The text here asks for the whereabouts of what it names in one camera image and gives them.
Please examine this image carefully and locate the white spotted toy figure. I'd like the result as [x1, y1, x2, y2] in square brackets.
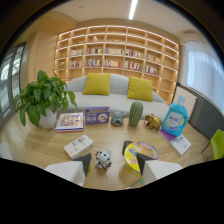
[95, 148, 113, 171]

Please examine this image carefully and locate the blue detergent bottle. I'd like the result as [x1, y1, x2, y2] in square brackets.
[161, 94, 189, 137]

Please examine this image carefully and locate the white radiator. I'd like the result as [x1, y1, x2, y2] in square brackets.
[173, 85, 198, 120]

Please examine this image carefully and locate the golden elephant figurine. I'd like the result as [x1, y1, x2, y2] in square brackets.
[143, 113, 163, 132]

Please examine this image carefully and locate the white plant pot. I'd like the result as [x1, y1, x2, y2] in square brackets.
[38, 107, 58, 130]

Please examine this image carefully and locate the yellow round tin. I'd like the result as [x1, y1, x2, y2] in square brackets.
[123, 141, 160, 174]

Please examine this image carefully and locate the white window curtain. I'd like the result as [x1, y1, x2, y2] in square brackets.
[185, 41, 224, 114]

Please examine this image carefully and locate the green potted plant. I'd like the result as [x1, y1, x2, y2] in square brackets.
[13, 69, 78, 129]

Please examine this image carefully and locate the green chair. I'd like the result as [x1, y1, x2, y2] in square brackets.
[201, 128, 224, 160]

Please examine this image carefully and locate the green cactus ornament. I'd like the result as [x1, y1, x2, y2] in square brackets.
[128, 100, 144, 128]

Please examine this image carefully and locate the purple box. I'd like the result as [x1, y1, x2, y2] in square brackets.
[84, 106, 111, 126]

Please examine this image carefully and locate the yellow cushion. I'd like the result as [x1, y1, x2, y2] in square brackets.
[82, 72, 112, 97]
[126, 75, 154, 103]

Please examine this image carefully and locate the grey sofa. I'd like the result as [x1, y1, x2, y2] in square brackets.
[65, 73, 171, 122]

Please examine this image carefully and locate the ceiling light strip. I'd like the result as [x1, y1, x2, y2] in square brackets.
[128, 0, 139, 21]

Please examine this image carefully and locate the wooden bookshelf wall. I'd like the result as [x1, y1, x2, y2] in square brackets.
[53, 24, 180, 105]

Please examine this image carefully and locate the colourful cover book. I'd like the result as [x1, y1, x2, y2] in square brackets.
[54, 112, 85, 134]

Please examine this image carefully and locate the white and purple book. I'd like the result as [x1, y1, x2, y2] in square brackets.
[158, 128, 193, 158]

